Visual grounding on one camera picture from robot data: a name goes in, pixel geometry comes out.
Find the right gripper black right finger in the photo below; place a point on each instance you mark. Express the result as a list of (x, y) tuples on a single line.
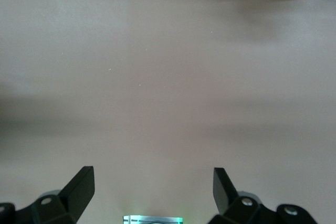
[(228, 203)]

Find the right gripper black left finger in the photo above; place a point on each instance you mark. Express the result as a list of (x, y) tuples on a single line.
[(71, 197)]

